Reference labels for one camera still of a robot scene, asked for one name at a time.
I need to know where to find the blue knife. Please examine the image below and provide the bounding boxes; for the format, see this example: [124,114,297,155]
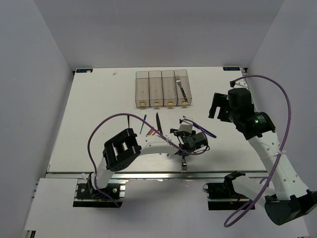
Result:
[183,116,217,138]

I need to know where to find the pink handled fork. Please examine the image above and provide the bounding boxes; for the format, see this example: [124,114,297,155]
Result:
[181,156,187,174]

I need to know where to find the black knife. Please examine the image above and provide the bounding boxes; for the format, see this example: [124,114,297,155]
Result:
[156,113,163,134]

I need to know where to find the black handled fork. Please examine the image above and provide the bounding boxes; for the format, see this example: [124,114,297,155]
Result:
[175,75,188,101]

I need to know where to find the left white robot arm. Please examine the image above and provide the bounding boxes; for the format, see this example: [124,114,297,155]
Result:
[87,128,209,198]

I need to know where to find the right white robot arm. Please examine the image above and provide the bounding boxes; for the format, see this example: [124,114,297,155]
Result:
[209,88,317,226]

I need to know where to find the right xdof label sticker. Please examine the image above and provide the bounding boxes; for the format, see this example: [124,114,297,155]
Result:
[223,66,241,71]

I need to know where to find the xdof label sticker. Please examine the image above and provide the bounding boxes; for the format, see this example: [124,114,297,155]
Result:
[223,66,241,71]
[75,68,93,73]

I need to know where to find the clear container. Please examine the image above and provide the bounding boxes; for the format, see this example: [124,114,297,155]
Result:
[149,70,163,107]
[161,70,178,106]
[135,71,150,108]
[174,69,192,106]

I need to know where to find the black spoon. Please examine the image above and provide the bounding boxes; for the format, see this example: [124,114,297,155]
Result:
[127,115,130,128]

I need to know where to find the left xdof label sticker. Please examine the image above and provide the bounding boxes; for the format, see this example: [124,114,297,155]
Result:
[75,68,93,73]

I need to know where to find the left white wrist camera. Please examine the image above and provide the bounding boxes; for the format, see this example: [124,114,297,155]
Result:
[178,118,193,134]

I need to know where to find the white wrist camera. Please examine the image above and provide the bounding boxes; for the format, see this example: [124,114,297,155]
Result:
[178,118,193,134]
[229,79,249,90]

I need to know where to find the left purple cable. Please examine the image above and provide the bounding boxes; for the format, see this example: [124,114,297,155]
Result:
[87,113,211,208]

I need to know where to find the purple cable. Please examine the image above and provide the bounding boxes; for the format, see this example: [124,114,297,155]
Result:
[223,75,291,228]
[87,113,211,208]

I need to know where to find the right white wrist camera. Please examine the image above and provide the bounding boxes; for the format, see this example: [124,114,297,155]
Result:
[229,79,249,90]

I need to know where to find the aluminium table right rail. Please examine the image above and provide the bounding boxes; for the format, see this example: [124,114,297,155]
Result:
[241,67,249,88]

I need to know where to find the aluminium table rail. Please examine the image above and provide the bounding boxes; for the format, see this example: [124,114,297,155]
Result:
[44,171,268,181]
[241,67,249,88]

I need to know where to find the blue handled iridescent spoon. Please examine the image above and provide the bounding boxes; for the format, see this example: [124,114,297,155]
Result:
[139,114,147,134]

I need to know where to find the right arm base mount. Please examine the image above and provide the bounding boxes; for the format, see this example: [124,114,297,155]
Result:
[203,183,249,211]

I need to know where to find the aluminium table front rail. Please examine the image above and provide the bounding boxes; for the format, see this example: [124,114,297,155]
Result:
[44,171,268,181]

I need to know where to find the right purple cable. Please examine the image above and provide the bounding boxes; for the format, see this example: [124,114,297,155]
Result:
[223,75,291,228]

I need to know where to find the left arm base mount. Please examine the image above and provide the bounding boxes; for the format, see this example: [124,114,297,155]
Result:
[73,183,125,208]

